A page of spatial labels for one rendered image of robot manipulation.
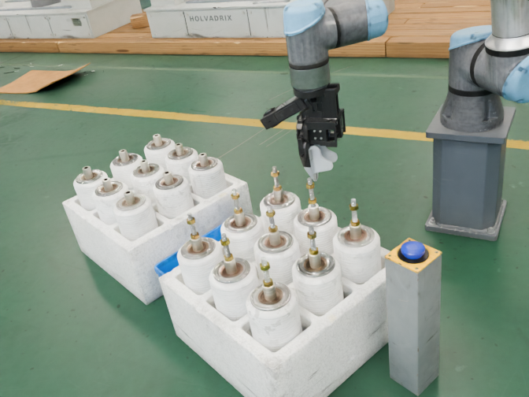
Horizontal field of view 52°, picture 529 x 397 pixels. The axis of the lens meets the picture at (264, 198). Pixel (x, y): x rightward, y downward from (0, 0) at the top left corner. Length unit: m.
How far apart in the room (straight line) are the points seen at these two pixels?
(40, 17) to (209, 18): 1.47
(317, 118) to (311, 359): 0.46
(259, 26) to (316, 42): 2.28
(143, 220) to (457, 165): 0.80
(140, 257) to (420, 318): 0.71
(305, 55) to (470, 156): 0.59
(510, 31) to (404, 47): 1.69
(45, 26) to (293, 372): 3.74
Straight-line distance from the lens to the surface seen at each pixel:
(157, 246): 1.41
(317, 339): 1.05
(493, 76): 1.30
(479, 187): 1.49
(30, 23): 4.56
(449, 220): 1.56
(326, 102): 1.06
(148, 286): 1.45
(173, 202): 1.44
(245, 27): 3.34
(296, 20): 1.00
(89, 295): 1.59
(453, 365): 1.23
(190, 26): 3.55
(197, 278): 1.17
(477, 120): 1.42
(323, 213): 1.21
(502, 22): 1.25
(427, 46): 2.88
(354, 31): 1.05
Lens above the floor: 0.92
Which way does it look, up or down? 31 degrees down
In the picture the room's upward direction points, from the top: 10 degrees counter-clockwise
